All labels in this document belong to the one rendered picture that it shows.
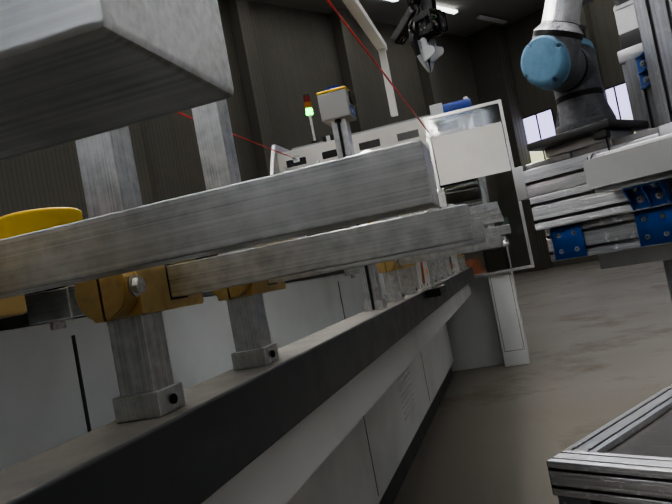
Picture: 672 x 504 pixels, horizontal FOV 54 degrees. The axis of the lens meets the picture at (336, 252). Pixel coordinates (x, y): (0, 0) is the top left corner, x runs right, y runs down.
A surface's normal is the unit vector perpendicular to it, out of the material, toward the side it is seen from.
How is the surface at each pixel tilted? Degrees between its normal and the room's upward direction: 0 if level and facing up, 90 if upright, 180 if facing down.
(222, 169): 90
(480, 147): 90
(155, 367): 90
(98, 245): 90
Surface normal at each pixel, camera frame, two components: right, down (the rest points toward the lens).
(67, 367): 0.95, -0.19
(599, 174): -0.73, 0.11
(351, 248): -0.26, 0.01
